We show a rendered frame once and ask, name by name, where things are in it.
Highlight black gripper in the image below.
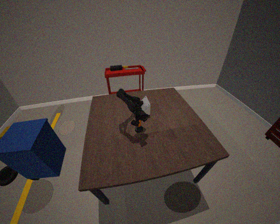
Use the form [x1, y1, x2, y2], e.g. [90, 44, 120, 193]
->
[131, 114, 142, 126]

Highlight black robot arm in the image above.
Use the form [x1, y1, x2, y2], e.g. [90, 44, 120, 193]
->
[117, 89, 148, 122]

